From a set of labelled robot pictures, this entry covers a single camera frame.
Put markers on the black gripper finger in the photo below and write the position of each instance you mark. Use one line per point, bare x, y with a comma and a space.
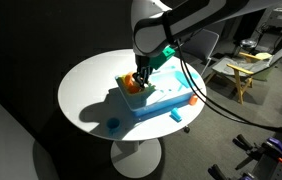
137, 79
144, 81

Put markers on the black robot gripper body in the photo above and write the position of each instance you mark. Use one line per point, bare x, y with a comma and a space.
143, 66

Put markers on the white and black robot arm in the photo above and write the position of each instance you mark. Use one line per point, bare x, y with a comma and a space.
155, 25

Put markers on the yellow dish rack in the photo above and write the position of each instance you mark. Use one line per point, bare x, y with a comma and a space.
150, 88

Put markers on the orange toy plate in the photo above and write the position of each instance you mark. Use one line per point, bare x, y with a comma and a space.
129, 82

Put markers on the round white table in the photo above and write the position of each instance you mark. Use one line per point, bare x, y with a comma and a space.
89, 96

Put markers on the light blue toy sink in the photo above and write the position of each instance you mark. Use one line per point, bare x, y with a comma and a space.
168, 91

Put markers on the blue toy spatula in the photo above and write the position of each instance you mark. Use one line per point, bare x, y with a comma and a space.
182, 79

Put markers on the blue toy cup lying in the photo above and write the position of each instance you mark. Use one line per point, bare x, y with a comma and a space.
174, 114

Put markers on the blue toy mug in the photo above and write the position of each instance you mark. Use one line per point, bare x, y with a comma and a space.
113, 125

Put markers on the orange toy cup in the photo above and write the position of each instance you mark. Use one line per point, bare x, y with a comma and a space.
193, 100

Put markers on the grey chair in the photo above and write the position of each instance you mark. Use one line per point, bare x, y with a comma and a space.
201, 46

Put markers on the purple orange clamp tool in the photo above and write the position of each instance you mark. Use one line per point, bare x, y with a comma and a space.
273, 147

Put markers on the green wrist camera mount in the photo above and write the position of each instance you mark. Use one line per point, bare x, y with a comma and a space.
158, 61

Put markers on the black clamp handles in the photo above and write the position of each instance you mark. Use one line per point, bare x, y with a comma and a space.
253, 152

